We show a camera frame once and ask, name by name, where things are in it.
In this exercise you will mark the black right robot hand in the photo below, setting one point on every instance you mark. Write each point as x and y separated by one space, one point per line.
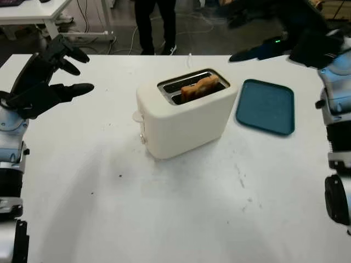
301 16

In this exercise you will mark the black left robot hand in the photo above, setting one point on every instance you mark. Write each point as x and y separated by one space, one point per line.
33 72

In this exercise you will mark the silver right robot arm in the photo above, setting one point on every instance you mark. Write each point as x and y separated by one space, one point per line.
337 82

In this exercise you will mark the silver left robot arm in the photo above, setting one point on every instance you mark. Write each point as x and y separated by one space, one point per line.
11 156

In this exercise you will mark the toast slice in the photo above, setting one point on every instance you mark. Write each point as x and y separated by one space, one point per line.
200 87

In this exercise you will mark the person in black trousers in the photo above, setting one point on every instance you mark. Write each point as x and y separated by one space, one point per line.
153 24

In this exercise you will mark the cream two-slot toaster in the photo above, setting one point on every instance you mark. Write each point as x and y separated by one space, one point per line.
189 128

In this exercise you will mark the wooden shipping crate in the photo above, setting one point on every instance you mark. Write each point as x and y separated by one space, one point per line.
337 8

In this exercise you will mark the grey box under desk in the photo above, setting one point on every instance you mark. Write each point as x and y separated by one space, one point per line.
9 33

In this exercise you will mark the white office desk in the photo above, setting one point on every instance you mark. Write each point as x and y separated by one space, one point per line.
27 12

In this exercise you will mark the black computer mouse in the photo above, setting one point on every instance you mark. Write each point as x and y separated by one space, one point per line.
45 1

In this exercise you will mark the dark laptop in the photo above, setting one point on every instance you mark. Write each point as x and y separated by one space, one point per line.
11 2

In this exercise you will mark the blue plastic tray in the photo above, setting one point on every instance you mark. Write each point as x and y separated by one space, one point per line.
264 109

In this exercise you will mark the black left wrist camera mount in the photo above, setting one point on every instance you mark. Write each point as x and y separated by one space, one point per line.
33 105

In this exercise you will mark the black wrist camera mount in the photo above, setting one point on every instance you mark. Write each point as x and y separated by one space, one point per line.
315 52
33 105

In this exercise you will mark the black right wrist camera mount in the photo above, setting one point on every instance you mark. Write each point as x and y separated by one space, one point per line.
315 52

